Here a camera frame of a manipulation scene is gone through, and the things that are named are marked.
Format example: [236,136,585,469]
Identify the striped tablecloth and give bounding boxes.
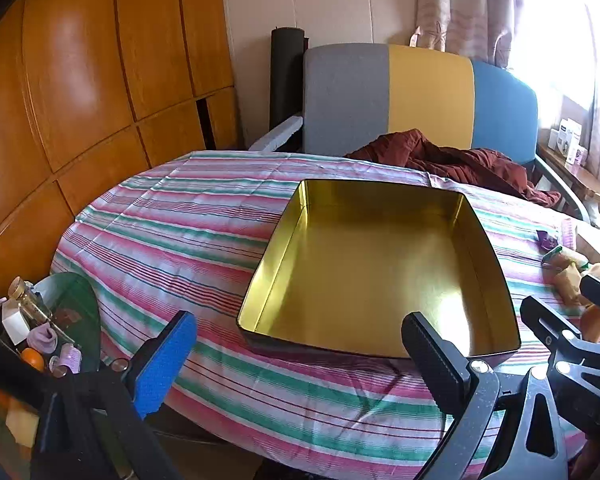
[50,151,596,476]

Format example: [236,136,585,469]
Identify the wooden desk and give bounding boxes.
[536,142,600,221]

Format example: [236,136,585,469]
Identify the black rolled mat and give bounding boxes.
[270,27,308,133]

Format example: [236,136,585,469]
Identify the lilac cloth roll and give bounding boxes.
[27,324,59,354]

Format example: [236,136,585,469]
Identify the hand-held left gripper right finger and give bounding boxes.
[401,311,571,480]

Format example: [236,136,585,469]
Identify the green-edged biscuit packet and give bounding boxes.
[542,246,590,273]

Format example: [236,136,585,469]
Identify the wooden wardrobe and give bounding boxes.
[0,0,241,306]

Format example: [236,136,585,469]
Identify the bright window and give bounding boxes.
[507,0,600,111]

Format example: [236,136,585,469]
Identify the grey yellow blue chair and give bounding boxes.
[247,42,593,223]

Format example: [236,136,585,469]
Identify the glass bottle with cork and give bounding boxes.
[7,277,56,332]

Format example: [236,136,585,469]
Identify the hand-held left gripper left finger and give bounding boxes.
[32,310,198,480]

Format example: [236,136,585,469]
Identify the small white paper box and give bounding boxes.
[2,305,29,346]

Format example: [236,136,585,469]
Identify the orange fruit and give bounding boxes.
[22,347,46,372]

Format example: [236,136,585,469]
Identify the rectangular metal tin box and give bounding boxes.
[236,178,522,361]

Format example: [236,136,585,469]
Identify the round glass side table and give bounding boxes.
[30,272,102,373]

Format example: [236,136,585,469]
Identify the maroon cloth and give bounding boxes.
[344,129,563,207]

